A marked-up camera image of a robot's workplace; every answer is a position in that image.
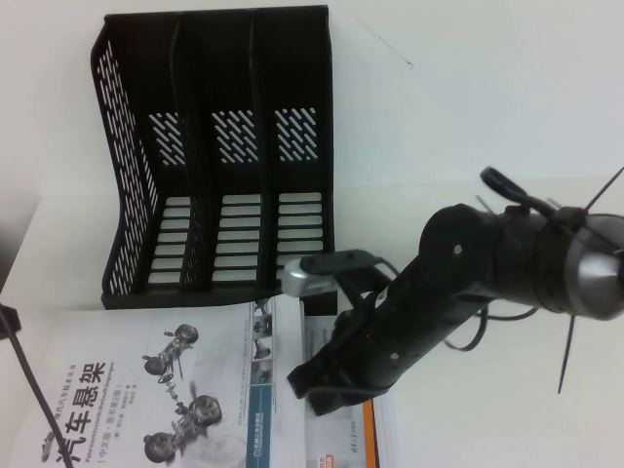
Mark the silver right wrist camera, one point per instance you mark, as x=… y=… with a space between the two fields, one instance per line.
x=307 y=280

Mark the white book with purple stripe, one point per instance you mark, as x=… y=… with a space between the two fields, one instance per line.
x=387 y=429

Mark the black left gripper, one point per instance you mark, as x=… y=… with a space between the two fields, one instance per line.
x=9 y=319

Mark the white car suspension book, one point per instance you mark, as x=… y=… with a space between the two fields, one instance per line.
x=146 y=331

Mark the orange and white ROS2 book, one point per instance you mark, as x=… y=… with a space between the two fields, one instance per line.
x=336 y=439

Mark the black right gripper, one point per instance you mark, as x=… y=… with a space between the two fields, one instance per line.
x=385 y=346

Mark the black plastic book stand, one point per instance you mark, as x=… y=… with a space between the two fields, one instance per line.
x=195 y=73

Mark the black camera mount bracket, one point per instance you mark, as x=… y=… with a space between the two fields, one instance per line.
x=341 y=261

